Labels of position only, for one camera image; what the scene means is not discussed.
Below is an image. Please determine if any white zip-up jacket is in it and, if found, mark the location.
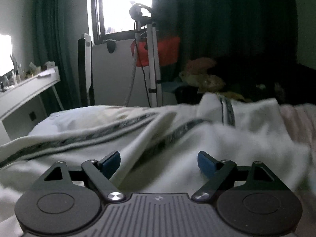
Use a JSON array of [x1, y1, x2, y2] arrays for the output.
[[1, 94, 315, 236]]

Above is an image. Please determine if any white dressing table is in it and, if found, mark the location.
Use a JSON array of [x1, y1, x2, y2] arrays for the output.
[[1, 67, 64, 144]]

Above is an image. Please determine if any white panel heater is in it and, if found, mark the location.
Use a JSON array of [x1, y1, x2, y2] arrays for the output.
[[78, 33, 95, 107]]

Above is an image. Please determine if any white cabinet under window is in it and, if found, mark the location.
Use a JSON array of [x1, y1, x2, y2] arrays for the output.
[[92, 39, 150, 107]]

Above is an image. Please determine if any lit vanity mirror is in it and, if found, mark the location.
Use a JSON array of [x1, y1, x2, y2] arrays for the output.
[[0, 34, 13, 76]]

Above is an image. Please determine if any dark green left curtain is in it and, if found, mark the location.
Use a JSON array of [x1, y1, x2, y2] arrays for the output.
[[33, 0, 90, 110]]

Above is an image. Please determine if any dark green curtain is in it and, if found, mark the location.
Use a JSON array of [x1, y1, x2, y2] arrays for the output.
[[33, 0, 90, 110], [153, 0, 298, 97]]

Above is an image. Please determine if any dark green right curtain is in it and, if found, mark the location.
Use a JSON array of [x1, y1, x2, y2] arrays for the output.
[[153, 0, 298, 97]]

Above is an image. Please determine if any red cloth on stand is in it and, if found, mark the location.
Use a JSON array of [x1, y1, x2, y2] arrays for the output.
[[137, 36, 181, 67]]

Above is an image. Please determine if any window with dark frame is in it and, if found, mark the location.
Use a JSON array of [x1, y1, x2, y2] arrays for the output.
[[87, 0, 152, 45]]

